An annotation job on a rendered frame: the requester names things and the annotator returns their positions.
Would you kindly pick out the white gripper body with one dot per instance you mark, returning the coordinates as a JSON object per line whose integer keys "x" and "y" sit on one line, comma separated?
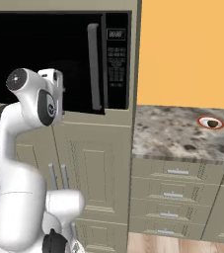
{"x": 60, "y": 92}

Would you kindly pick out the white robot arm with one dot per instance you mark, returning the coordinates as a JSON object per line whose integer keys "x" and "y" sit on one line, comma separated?
{"x": 16, "y": 184}

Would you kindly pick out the black microwave door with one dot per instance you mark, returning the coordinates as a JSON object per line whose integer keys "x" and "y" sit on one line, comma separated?
{"x": 67, "y": 49}

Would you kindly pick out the black microwave oven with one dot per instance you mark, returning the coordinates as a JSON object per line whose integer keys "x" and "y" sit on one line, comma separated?
{"x": 118, "y": 59}

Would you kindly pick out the red rimmed white bowl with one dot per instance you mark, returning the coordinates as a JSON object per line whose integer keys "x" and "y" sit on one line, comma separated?
{"x": 205, "y": 121}

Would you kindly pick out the beige low cupboard door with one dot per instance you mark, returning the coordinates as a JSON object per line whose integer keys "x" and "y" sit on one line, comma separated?
{"x": 107, "y": 235}

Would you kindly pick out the brown kiwi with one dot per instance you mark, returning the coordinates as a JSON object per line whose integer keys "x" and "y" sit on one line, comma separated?
{"x": 212, "y": 124}

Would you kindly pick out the beige tall cupboard housing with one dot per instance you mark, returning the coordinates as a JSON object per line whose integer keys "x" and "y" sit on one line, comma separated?
{"x": 134, "y": 49}

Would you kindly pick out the beige drawer front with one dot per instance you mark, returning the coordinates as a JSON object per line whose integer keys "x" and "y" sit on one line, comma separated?
{"x": 141, "y": 212}
{"x": 139, "y": 230}
{"x": 149, "y": 171}
{"x": 143, "y": 192}

